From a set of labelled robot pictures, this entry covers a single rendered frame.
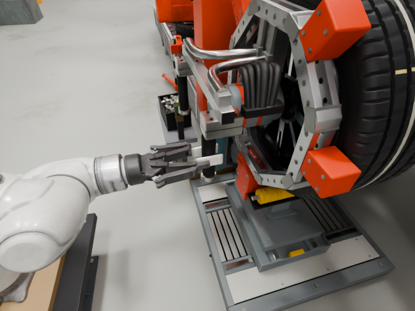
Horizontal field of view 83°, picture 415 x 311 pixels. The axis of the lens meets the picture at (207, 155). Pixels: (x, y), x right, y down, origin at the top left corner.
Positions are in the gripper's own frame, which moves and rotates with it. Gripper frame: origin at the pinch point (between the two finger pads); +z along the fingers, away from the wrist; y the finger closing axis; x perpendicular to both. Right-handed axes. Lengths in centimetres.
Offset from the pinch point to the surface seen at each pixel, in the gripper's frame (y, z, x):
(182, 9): -253, 42, -19
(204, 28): -60, 15, 13
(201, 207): -35, 6, -75
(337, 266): 15, 61, -75
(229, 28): -60, 26, 13
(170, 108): -68, -2, -27
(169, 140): -55, -6, -38
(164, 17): -252, 21, -26
